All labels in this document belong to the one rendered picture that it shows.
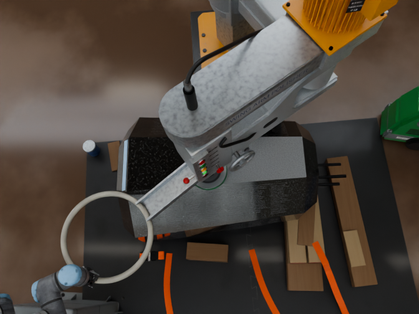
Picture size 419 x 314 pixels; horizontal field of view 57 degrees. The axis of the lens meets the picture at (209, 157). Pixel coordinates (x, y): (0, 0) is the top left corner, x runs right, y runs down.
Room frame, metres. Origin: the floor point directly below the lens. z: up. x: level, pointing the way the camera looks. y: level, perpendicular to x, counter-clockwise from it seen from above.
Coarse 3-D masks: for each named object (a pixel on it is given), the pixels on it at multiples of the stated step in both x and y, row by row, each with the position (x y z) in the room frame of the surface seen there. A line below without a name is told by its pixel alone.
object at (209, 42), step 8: (200, 16) 1.74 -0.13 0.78; (208, 16) 1.73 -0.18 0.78; (200, 24) 1.68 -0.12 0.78; (208, 24) 1.66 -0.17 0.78; (200, 32) 1.61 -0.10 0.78; (208, 32) 1.60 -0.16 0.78; (200, 40) 1.55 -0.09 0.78; (208, 40) 1.54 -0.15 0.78; (216, 40) 1.52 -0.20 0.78; (200, 48) 1.50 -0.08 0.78; (208, 48) 1.48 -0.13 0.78; (216, 48) 1.47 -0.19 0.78; (216, 56) 1.41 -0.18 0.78; (208, 64) 1.36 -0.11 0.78
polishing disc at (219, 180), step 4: (224, 168) 0.62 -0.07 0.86; (216, 172) 0.61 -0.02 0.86; (224, 172) 0.60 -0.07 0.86; (212, 176) 0.59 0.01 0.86; (216, 176) 0.58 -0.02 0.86; (220, 176) 0.58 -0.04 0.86; (224, 176) 0.57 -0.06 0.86; (208, 180) 0.57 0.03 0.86; (212, 180) 0.57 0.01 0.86; (216, 180) 0.56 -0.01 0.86; (220, 180) 0.56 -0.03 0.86; (196, 184) 0.56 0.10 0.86; (200, 184) 0.56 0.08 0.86; (204, 184) 0.55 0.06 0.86; (208, 184) 0.55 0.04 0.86; (212, 184) 0.54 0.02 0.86; (216, 184) 0.54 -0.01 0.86; (204, 188) 0.53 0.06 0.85; (208, 188) 0.53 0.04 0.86; (212, 188) 0.52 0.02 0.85
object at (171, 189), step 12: (180, 168) 0.62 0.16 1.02; (168, 180) 0.59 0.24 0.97; (180, 180) 0.57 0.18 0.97; (192, 180) 0.56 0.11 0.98; (156, 192) 0.54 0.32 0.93; (168, 192) 0.53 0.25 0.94; (180, 192) 0.50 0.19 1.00; (144, 204) 0.50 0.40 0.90; (156, 204) 0.48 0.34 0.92; (168, 204) 0.46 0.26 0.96; (156, 216) 0.42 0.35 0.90
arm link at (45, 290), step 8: (56, 272) 0.19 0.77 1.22; (40, 280) 0.17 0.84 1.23; (48, 280) 0.16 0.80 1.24; (56, 280) 0.16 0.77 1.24; (32, 288) 0.14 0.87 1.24; (40, 288) 0.14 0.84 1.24; (48, 288) 0.13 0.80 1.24; (56, 288) 0.12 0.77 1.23; (32, 296) 0.11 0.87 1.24; (40, 296) 0.10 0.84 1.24; (48, 296) 0.10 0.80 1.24; (56, 296) 0.09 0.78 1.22; (40, 304) 0.07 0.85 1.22
